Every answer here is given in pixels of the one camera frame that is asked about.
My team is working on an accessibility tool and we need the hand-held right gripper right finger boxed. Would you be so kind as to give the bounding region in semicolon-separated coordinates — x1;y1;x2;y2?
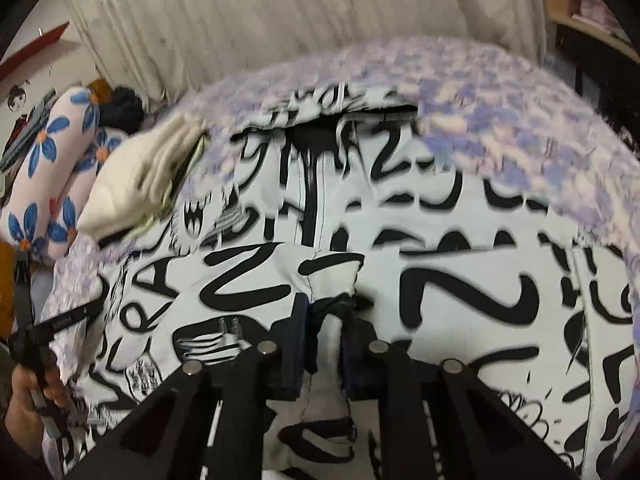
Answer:
340;307;583;480

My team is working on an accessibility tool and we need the dark cloth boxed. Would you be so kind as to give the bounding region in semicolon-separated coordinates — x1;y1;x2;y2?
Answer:
97;86;146;136

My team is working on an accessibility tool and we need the orange object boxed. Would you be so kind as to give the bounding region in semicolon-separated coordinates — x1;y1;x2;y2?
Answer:
0;242;22;331

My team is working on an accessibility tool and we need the white black printed garment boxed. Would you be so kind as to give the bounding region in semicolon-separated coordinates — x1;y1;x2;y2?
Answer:
42;82;640;480

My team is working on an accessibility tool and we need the cream folded cloth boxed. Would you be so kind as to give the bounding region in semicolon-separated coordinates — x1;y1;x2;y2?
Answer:
77;110;211;241

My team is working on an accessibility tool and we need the red shelf board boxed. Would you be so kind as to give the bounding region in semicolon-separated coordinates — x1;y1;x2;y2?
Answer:
0;22;71;81

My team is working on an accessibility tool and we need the purple floral blanket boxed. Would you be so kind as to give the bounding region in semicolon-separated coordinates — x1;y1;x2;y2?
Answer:
42;35;640;401

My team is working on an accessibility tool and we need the person's left hand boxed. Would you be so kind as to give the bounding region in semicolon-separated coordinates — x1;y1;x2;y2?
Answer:
4;364;77;431

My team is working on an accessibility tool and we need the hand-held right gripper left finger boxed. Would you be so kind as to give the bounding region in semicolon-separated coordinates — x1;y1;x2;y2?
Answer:
62;301;311;480

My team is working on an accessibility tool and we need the beige curtain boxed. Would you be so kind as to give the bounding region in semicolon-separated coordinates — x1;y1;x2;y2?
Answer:
65;0;546;107

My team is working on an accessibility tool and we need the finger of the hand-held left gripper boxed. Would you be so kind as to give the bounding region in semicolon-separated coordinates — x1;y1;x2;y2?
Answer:
35;302;104;336

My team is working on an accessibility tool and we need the brown cloth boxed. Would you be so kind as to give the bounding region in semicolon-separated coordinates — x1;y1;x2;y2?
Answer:
87;77;113;106

